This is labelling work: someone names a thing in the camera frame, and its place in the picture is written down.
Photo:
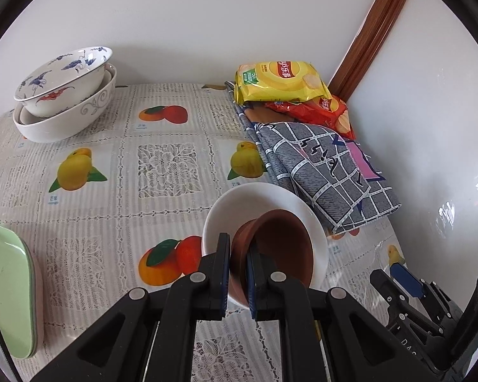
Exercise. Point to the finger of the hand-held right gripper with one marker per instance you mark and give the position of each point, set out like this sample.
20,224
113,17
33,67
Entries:
386,290
408,282

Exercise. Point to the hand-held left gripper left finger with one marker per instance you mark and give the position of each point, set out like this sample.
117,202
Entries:
224,286

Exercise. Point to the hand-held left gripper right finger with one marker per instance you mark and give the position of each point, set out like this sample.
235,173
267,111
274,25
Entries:
251,286

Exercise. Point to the brown bowl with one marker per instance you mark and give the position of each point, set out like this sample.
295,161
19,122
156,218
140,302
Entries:
283,242

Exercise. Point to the small white floral bowl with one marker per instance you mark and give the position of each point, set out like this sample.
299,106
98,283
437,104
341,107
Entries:
239,207

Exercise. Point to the light green plate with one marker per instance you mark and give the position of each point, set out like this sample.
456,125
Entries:
8,286

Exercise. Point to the grey checked cloth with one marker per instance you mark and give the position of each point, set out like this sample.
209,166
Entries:
322,175

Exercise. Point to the pink paper tag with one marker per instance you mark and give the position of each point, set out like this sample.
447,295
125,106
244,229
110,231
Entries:
360,159

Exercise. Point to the fruit print lace tablecloth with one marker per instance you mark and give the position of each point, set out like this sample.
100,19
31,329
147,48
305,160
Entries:
103,207

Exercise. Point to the red chips packet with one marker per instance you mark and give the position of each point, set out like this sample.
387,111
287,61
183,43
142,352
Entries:
326,115

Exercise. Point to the yellow chips packet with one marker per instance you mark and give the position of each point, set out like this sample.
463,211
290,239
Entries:
279,79

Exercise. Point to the large white bowl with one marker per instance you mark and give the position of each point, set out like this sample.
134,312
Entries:
75,119

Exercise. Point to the blue and red painted bowl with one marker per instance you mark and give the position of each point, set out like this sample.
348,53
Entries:
63,87

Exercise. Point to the wooden door frame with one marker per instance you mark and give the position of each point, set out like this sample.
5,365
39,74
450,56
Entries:
374,36

